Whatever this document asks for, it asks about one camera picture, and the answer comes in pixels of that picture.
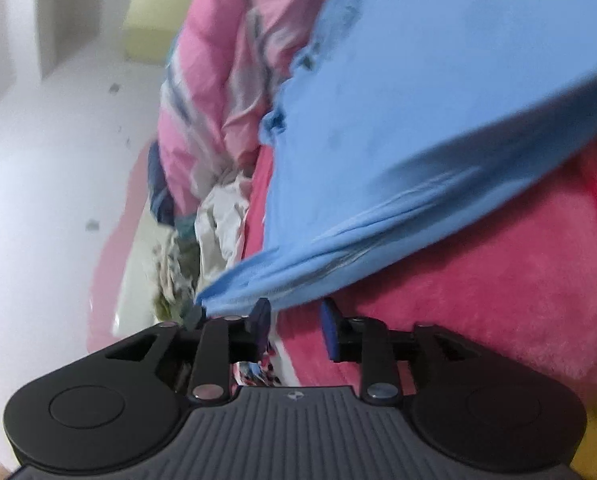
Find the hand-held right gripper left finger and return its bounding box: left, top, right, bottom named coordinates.
left=106, top=297, right=272, bottom=406

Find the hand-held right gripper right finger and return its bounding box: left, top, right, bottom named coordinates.
left=320, top=297, right=467, bottom=406

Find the blue t-shirt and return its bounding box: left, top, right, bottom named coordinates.
left=197, top=0, right=597, bottom=318

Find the white crumpled cloth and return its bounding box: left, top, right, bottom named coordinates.
left=196, top=167, right=254, bottom=281

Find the pink floral fleece blanket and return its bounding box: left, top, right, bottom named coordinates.
left=231, top=127, right=597, bottom=411

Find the pink bed headboard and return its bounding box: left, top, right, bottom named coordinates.
left=86, top=150, right=179, bottom=351

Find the dark blue cloth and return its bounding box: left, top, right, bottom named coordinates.
left=147, top=140, right=176, bottom=226

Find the pink patterned quilt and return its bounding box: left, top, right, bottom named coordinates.
left=156, top=0, right=339, bottom=211

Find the pale green wardrobe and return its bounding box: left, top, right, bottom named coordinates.
left=123, top=0, right=204, bottom=66

